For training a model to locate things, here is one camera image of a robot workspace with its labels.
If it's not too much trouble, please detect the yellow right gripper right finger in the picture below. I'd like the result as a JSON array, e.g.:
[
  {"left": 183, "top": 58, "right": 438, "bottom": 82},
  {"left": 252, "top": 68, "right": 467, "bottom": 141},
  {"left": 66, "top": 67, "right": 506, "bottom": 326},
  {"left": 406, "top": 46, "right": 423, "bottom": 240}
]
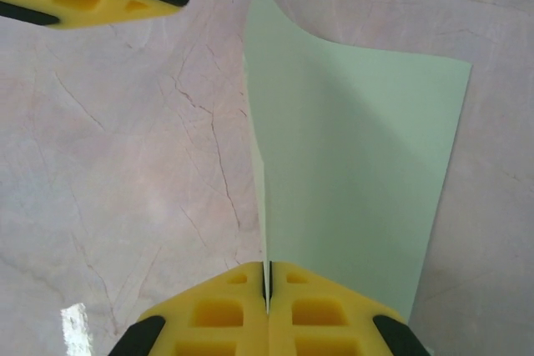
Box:
[{"left": 270, "top": 261, "right": 431, "bottom": 356}]

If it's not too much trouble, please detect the light green paper sheet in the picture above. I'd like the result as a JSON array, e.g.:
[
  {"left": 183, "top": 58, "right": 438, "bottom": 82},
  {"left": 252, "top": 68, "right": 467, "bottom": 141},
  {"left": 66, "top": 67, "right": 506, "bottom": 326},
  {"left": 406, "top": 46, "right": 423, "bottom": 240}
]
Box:
[{"left": 241, "top": 0, "right": 474, "bottom": 326}]

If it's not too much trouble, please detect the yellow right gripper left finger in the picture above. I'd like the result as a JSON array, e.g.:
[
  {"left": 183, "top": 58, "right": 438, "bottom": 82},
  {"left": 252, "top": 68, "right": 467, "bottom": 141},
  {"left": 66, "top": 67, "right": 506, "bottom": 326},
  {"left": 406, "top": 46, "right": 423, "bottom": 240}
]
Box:
[{"left": 107, "top": 261, "right": 270, "bottom": 356}]

